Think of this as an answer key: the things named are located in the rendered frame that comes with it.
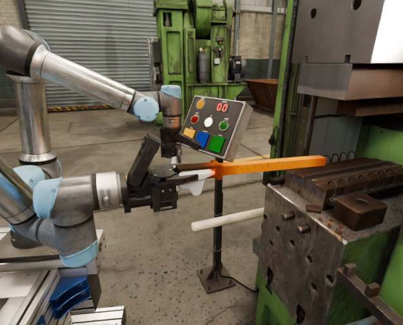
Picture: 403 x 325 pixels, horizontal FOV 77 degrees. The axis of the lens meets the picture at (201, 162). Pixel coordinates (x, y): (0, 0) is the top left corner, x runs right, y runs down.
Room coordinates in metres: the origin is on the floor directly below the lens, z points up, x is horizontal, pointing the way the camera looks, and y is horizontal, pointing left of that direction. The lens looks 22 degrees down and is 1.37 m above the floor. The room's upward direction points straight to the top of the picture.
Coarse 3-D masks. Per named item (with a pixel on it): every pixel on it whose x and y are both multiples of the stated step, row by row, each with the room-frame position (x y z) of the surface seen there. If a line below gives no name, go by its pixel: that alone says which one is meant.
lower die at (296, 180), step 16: (352, 160) 1.00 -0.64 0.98; (368, 160) 0.98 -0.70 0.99; (288, 176) 0.88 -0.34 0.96; (304, 176) 0.81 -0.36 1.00; (336, 176) 0.80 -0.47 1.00; (368, 176) 0.81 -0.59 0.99; (384, 176) 0.81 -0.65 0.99; (400, 176) 0.83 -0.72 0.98; (304, 192) 0.79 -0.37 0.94; (320, 192) 0.73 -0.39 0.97; (352, 192) 0.75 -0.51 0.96
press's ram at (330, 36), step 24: (312, 0) 0.89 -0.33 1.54; (336, 0) 0.80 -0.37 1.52; (360, 0) 0.73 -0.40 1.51; (384, 0) 0.67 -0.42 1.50; (312, 24) 0.87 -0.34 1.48; (336, 24) 0.78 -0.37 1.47; (360, 24) 0.71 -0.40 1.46; (384, 24) 0.67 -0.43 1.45; (312, 48) 0.86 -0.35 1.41; (336, 48) 0.77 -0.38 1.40; (360, 48) 0.70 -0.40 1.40; (384, 48) 0.68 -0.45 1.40
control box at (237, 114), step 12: (192, 108) 1.37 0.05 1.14; (204, 108) 1.31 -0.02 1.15; (216, 108) 1.26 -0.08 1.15; (228, 108) 1.21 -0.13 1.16; (240, 108) 1.17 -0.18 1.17; (252, 108) 1.21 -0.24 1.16; (204, 120) 1.27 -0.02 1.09; (216, 120) 1.22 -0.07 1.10; (228, 120) 1.18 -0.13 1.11; (240, 120) 1.15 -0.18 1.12; (204, 132) 1.23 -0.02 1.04; (216, 132) 1.18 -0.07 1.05; (228, 132) 1.14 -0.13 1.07; (240, 132) 1.15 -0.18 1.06; (228, 144) 1.10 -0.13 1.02; (216, 156) 1.12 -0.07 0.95; (228, 156) 1.10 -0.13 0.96
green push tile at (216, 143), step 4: (216, 136) 1.16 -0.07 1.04; (212, 140) 1.16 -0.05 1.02; (216, 140) 1.15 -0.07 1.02; (220, 140) 1.13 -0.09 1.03; (224, 140) 1.12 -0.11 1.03; (212, 144) 1.15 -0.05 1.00; (216, 144) 1.13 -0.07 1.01; (220, 144) 1.12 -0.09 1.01; (208, 148) 1.15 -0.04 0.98; (212, 148) 1.14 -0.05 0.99; (216, 148) 1.12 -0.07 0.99; (220, 148) 1.11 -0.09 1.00; (220, 152) 1.10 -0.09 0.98
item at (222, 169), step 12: (312, 156) 0.66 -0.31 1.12; (180, 168) 0.51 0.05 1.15; (192, 168) 0.52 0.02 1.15; (204, 168) 0.53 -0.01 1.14; (216, 168) 0.54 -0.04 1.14; (228, 168) 0.55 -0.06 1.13; (240, 168) 0.56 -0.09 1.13; (252, 168) 0.57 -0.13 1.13; (264, 168) 0.58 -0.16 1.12; (276, 168) 0.59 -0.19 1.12; (288, 168) 0.61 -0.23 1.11
